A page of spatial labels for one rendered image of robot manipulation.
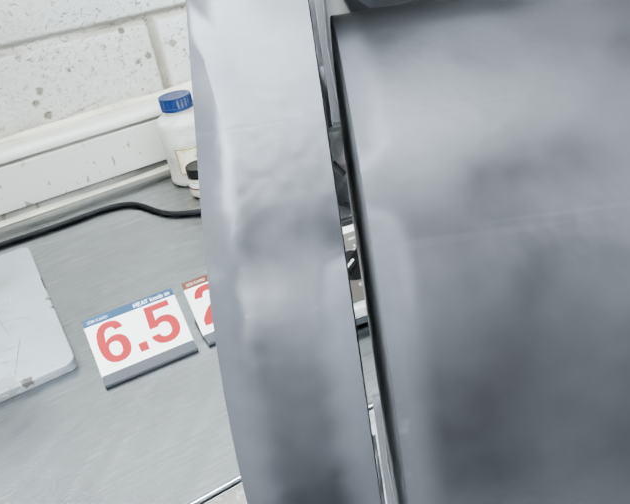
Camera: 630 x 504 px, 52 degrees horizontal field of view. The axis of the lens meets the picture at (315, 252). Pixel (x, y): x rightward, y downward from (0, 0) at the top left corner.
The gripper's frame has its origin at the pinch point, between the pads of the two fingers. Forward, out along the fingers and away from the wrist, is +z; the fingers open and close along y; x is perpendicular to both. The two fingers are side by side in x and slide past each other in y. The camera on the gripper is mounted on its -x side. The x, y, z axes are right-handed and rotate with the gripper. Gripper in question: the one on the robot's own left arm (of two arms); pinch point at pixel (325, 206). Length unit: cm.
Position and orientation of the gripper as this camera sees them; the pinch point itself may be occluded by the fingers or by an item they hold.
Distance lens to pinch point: 55.1
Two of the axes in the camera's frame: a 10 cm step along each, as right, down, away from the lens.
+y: -9.2, 3.0, -2.5
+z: -1.8, 2.3, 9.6
